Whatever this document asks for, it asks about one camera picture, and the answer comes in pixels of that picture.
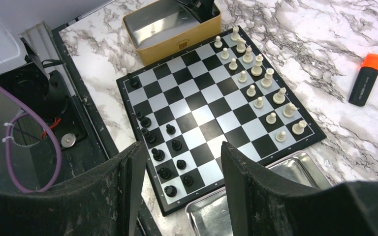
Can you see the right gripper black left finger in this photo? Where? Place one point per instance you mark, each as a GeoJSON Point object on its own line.
{"type": "Point", "coordinates": [103, 201]}

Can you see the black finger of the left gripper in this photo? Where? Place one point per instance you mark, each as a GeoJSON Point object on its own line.
{"type": "Point", "coordinates": [202, 10]}

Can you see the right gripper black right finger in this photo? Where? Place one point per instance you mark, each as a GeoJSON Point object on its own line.
{"type": "Point", "coordinates": [281, 207]}

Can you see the black chess piece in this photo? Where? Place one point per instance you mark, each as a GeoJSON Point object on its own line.
{"type": "Point", "coordinates": [164, 173]}
{"type": "Point", "coordinates": [170, 191]}
{"type": "Point", "coordinates": [181, 164]}
{"type": "Point", "coordinates": [133, 82]}
{"type": "Point", "coordinates": [148, 136]}
{"type": "Point", "coordinates": [145, 122]}
{"type": "Point", "coordinates": [158, 154]}

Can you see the black chess pawn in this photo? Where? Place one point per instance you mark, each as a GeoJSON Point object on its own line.
{"type": "Point", "coordinates": [187, 180]}
{"type": "Point", "coordinates": [176, 145]}
{"type": "Point", "coordinates": [170, 129]}

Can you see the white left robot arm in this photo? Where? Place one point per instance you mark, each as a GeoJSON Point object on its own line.
{"type": "Point", "coordinates": [22, 74]}

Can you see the white chess pawn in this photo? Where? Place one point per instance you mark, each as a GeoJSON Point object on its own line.
{"type": "Point", "coordinates": [271, 118]}
{"type": "Point", "coordinates": [280, 136]}

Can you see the white chess piece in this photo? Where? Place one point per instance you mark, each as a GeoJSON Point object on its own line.
{"type": "Point", "coordinates": [299, 128]}
{"type": "Point", "coordinates": [289, 110]}

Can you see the black white chess board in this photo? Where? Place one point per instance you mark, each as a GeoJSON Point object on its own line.
{"type": "Point", "coordinates": [211, 96]}

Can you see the silver tin lid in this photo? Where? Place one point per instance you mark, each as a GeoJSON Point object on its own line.
{"type": "Point", "coordinates": [211, 215]}

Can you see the gold tin box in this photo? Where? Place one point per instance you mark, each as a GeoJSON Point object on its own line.
{"type": "Point", "coordinates": [164, 27]}

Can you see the orange black highlighter marker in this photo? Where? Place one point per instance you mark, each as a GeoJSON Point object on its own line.
{"type": "Point", "coordinates": [365, 80]}

